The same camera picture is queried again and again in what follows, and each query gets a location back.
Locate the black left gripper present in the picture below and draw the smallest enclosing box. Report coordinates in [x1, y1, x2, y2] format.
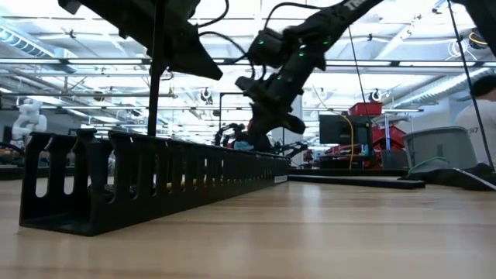
[57, 0, 225, 81]

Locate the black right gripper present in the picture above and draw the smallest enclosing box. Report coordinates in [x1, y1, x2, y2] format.
[234, 34, 327, 153]

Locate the black zip tie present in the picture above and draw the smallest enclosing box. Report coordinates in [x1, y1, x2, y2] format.
[146, 0, 168, 137]

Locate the black raceway lid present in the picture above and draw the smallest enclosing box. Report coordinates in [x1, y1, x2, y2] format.
[287, 173, 426, 191]

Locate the black slotted cable raceway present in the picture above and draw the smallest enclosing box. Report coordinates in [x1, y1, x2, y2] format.
[18, 127, 291, 237]

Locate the black monitor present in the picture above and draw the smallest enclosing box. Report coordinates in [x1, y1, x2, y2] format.
[319, 113, 374, 146]

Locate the red storage bin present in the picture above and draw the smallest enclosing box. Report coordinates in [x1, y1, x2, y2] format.
[348, 102, 384, 117]
[370, 124, 408, 152]

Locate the long ceiling light bar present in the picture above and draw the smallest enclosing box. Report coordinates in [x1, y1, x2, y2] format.
[0, 57, 496, 67]

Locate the grey white office chair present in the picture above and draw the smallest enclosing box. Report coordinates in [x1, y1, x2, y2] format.
[401, 126, 478, 174]

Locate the person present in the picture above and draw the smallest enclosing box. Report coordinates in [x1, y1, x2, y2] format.
[455, 75, 496, 166]

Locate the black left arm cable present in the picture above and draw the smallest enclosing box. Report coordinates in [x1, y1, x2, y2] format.
[195, 0, 257, 81]

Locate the yellow hanging cable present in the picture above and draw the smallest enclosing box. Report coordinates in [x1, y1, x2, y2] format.
[309, 87, 356, 171]

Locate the black aluminium frame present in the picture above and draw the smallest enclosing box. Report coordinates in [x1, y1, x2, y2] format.
[0, 165, 408, 181]

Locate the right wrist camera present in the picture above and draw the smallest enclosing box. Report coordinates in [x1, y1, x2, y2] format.
[246, 26, 287, 70]

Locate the long black hanging cable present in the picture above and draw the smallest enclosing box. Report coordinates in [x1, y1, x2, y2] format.
[346, 25, 369, 119]
[445, 0, 496, 174]

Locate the silver ventilation duct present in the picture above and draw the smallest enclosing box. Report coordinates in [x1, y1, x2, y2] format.
[0, 26, 55, 59]
[389, 67, 496, 108]

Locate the black ceiling cable reel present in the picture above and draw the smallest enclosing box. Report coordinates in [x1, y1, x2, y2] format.
[467, 30, 490, 51]

